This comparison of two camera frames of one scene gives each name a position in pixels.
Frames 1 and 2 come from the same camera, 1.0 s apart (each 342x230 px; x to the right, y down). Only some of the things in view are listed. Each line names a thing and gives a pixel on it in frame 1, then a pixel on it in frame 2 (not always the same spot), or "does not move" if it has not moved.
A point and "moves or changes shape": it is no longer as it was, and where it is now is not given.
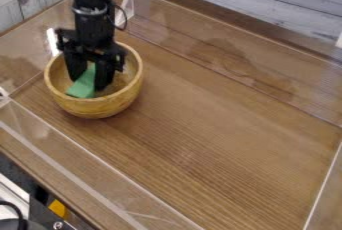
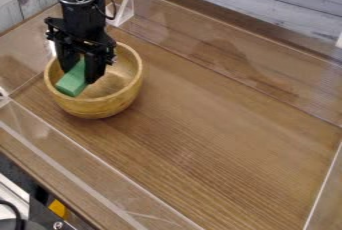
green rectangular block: (84, 85) moves or changes shape
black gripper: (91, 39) to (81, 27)
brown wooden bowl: (111, 100) does not move
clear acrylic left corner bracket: (4, 98) does not move
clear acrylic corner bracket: (125, 10) does not move
